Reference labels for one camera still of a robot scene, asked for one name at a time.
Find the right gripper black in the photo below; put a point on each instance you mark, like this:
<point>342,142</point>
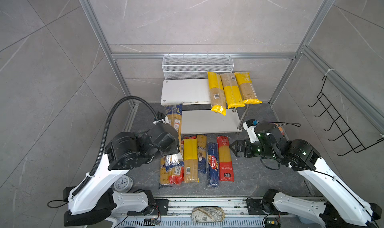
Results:
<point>238,143</point>

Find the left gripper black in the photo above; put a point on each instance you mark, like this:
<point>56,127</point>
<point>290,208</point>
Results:
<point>175,146</point>

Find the clear blue-end spaghetti bag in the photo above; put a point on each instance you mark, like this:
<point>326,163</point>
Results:
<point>174,115</point>

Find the half yellow spaghetti bag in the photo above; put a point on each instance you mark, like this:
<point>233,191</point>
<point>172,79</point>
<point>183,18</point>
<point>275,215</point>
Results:
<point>232,91</point>

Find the yellow-top spaghetti bag barcode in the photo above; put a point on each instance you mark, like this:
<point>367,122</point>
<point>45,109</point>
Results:
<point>217,95</point>

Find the yellow-end spaghetti bag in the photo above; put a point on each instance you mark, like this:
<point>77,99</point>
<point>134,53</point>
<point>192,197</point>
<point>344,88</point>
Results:
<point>246,88</point>

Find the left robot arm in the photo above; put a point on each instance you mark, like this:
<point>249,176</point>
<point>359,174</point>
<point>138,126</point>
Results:
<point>94,199</point>

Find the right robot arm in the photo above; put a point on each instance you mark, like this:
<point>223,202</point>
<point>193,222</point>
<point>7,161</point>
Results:
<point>343,208</point>

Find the white two-tier shelf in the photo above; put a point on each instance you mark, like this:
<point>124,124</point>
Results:
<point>197,117</point>

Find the red spaghetti bag right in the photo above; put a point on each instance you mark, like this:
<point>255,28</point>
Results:
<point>225,161</point>

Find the red spaghetti bag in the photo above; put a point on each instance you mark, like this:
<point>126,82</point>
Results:
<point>178,175</point>
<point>225,161</point>

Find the blue Barilla spaghetti bag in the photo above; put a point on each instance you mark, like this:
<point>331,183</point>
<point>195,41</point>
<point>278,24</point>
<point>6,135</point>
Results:
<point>213,166</point>

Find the blue tan spaghetti bag leftmost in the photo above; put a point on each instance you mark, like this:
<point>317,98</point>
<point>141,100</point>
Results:
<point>164,175</point>

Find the dark blue spaghetti bag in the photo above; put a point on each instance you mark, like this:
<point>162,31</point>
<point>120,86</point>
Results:
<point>202,153</point>

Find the red spaghetti bag left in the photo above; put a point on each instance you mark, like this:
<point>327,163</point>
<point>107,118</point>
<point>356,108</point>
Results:
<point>178,175</point>

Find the orange shark plush toy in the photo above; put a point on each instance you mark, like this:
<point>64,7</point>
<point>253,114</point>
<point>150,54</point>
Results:
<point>281,128</point>

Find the white round clock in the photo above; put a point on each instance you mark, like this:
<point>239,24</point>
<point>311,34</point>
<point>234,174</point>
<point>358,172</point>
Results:
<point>123,184</point>

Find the patterned cloth pouch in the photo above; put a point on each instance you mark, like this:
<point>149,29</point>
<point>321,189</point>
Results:
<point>208,215</point>

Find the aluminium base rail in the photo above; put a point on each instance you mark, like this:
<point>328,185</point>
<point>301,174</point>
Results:
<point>229,212</point>

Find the white wire mesh basket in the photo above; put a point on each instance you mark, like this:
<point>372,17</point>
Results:
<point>183,66</point>

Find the black wire hook rack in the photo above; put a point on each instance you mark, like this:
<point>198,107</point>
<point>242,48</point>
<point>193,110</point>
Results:
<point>344,131</point>

